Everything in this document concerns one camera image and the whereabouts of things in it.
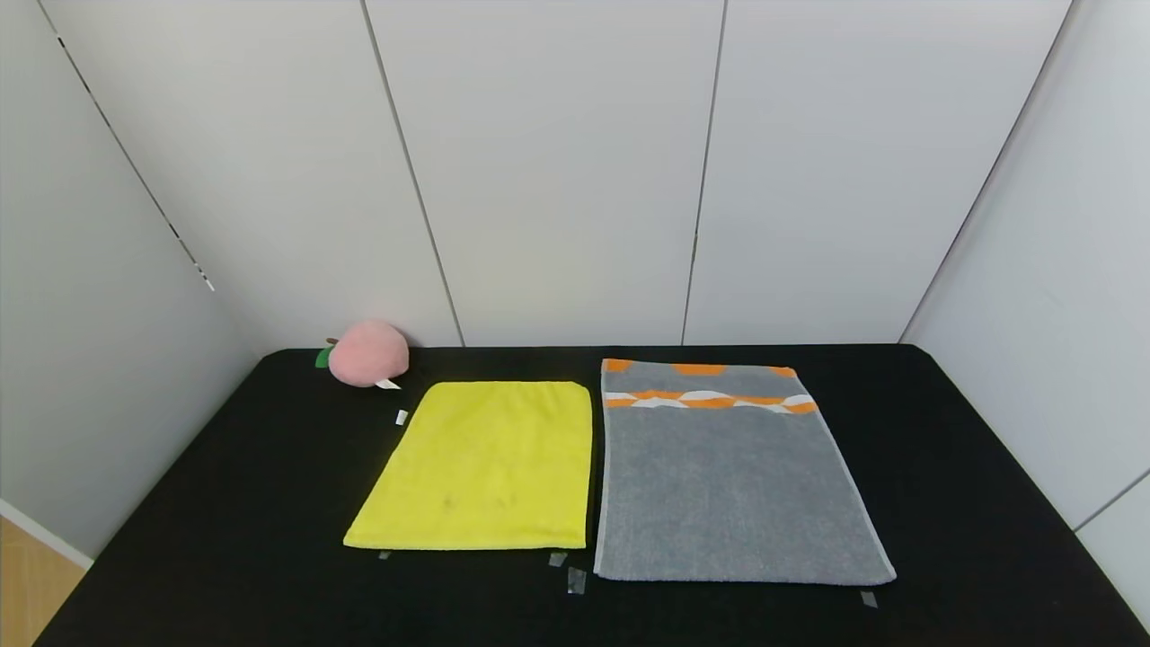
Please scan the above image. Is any yellow towel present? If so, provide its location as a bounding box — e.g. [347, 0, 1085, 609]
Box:
[342, 380, 594, 552]

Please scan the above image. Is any grey towel with orange pattern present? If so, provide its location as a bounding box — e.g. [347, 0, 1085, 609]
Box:
[593, 358, 898, 585]

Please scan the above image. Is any pink plush peach toy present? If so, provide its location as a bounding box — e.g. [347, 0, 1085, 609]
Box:
[314, 320, 411, 391]

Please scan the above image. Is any black fabric table cover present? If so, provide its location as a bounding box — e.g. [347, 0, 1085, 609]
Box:
[31, 344, 1150, 647]

